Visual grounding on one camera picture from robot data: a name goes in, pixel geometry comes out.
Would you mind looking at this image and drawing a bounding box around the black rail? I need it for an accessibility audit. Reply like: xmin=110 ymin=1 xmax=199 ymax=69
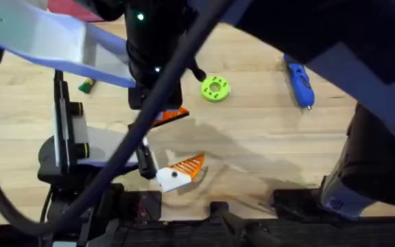
xmin=0 ymin=219 xmax=395 ymax=247

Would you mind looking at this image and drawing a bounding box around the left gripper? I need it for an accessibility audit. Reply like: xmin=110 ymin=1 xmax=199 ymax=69
xmin=38 ymin=106 xmax=206 ymax=193

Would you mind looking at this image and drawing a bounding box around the black upright wrist plate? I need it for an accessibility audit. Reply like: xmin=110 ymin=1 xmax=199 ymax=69
xmin=52 ymin=69 xmax=72 ymax=169

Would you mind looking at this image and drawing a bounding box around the dark red object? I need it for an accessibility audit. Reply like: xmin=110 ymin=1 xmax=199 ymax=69
xmin=47 ymin=0 xmax=106 ymax=23

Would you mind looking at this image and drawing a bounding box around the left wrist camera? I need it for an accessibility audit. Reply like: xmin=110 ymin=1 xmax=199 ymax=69
xmin=69 ymin=101 xmax=91 ymax=159

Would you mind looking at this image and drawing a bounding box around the green toy vegetable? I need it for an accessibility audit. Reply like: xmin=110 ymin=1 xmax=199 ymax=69
xmin=78 ymin=78 xmax=97 ymax=95

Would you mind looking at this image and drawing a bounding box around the green disc with holes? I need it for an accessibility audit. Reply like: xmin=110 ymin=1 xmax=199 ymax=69
xmin=200 ymin=75 xmax=232 ymax=103

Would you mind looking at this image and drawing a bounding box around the thick black cable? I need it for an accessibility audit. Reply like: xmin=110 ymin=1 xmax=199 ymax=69
xmin=0 ymin=0 xmax=235 ymax=237

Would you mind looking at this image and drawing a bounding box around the blue electric screwdriver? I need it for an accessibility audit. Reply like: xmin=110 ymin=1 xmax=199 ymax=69
xmin=282 ymin=54 xmax=315 ymax=111

